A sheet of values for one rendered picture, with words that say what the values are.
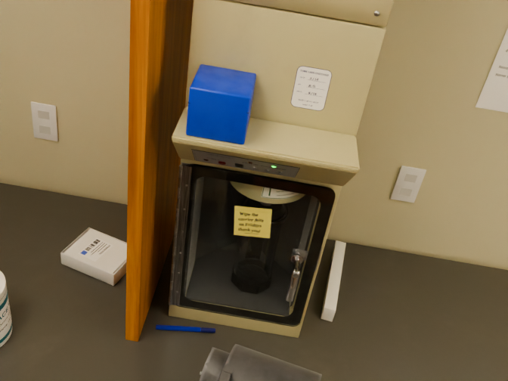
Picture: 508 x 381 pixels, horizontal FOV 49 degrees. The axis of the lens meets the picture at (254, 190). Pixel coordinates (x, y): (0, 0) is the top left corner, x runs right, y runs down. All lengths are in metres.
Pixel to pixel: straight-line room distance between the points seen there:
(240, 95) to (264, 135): 0.11
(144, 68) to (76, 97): 0.70
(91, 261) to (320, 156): 0.74
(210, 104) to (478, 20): 0.77
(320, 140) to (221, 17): 0.27
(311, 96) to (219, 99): 0.19
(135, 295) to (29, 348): 0.27
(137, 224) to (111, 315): 0.36
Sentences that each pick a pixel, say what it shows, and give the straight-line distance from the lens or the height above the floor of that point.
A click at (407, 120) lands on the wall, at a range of 1.54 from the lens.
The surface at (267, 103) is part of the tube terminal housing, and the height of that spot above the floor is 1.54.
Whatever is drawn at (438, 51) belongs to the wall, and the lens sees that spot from 1.47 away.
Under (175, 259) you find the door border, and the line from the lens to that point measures 1.25.
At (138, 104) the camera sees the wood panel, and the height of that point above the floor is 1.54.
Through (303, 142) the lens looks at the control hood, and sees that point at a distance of 0.99.
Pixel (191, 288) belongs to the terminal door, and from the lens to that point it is 1.31.
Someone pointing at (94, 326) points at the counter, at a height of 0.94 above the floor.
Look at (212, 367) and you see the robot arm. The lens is 0.47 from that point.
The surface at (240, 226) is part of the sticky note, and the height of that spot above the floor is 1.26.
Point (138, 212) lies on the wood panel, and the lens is 1.09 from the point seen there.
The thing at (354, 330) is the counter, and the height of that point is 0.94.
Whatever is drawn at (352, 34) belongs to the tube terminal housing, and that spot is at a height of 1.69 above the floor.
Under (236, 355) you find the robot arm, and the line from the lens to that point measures 0.47.
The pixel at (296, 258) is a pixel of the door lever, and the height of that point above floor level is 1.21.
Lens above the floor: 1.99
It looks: 35 degrees down
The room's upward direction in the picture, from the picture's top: 10 degrees clockwise
